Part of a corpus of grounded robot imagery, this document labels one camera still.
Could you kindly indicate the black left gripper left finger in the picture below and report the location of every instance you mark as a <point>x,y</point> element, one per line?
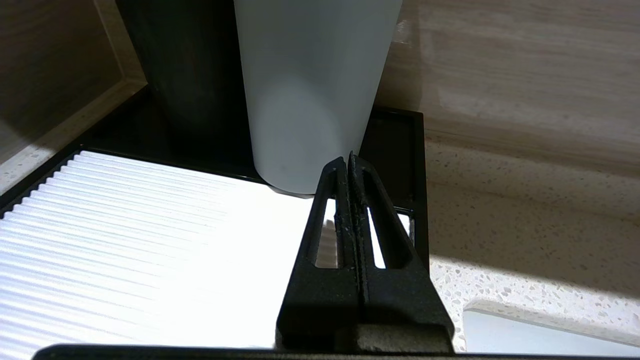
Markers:
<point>320,300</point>

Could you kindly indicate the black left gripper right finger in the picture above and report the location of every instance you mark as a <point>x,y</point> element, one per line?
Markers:
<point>400,300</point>

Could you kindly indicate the grey plastic cup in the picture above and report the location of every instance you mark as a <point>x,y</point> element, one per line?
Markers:
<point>310,90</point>

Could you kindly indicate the black amenity tray box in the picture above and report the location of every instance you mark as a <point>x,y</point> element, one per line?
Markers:
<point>395,155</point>

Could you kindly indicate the white rectangular board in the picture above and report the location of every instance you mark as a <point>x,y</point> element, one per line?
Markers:
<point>150,250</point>

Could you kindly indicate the white ceramic sink basin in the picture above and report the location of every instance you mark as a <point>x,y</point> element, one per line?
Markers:
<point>525,335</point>

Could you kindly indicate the black plastic cup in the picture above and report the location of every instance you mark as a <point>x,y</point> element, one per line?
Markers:
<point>195,65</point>

